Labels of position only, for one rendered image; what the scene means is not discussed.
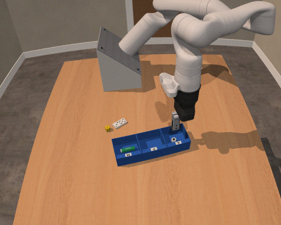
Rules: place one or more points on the white domino tile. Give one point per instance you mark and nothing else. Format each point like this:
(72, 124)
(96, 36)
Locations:
(119, 123)

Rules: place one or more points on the yellow die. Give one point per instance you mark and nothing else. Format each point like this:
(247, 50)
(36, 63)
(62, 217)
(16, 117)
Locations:
(107, 128)

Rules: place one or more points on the blue three-compartment bin rack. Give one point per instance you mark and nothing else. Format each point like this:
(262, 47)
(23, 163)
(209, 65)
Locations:
(150, 144)

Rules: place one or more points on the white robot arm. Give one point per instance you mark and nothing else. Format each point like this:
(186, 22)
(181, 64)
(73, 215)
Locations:
(190, 33)

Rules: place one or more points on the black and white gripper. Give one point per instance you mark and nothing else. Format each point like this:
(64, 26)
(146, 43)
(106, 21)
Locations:
(185, 91)

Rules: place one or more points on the green battery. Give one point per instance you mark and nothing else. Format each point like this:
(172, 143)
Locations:
(127, 149)

